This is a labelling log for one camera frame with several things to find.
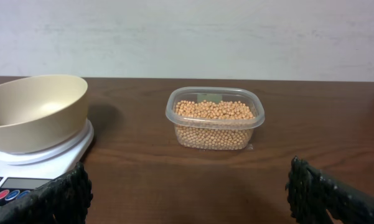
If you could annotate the white digital kitchen scale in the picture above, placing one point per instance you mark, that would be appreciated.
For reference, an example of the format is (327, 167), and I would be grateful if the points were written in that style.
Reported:
(22, 173)

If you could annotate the yellow soybeans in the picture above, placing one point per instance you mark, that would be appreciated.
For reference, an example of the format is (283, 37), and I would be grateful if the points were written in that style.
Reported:
(215, 126)

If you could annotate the beige bowl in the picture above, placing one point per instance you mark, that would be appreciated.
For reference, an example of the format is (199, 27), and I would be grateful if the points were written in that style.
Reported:
(39, 112)

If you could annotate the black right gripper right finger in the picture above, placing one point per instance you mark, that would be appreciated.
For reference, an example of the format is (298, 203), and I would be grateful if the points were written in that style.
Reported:
(316, 197)

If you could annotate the clear plastic container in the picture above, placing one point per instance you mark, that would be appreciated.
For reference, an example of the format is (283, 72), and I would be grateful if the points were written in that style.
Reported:
(215, 94)

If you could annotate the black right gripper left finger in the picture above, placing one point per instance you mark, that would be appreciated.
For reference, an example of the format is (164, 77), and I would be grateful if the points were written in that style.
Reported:
(65, 199)

